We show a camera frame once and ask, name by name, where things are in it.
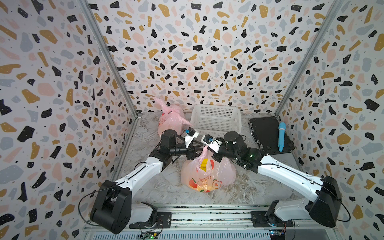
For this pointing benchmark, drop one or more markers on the right circuit board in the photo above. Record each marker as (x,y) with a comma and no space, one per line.
(277,235)

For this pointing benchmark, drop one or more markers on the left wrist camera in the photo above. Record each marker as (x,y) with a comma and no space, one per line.
(191,134)

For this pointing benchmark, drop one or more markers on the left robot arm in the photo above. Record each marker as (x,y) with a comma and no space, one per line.
(113,208)

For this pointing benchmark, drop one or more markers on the black case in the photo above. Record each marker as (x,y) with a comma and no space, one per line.
(265,134)

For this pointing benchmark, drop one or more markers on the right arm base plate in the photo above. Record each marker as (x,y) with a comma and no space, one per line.
(261,219)

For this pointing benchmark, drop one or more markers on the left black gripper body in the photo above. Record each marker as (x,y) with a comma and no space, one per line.
(188,154)

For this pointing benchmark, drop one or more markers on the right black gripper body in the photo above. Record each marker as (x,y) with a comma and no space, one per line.
(224,152)

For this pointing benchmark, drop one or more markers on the yellow banana bunch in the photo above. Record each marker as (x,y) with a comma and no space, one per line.
(206,165)

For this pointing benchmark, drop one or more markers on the pink plastic bag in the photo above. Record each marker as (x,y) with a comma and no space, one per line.
(173,118)
(223,173)

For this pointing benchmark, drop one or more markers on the aluminium rail frame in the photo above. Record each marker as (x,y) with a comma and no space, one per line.
(217,222)

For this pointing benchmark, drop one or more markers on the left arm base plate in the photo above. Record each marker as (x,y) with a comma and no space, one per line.
(158,220)

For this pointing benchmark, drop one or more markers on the left green circuit board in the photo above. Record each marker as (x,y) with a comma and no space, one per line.
(149,236)

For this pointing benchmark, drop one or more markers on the white plastic basket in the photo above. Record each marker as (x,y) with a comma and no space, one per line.
(216,120)

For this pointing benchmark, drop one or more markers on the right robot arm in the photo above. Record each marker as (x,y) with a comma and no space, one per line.
(321,197)

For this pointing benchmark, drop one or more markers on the blue microphone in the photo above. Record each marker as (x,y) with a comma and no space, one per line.
(281,136)

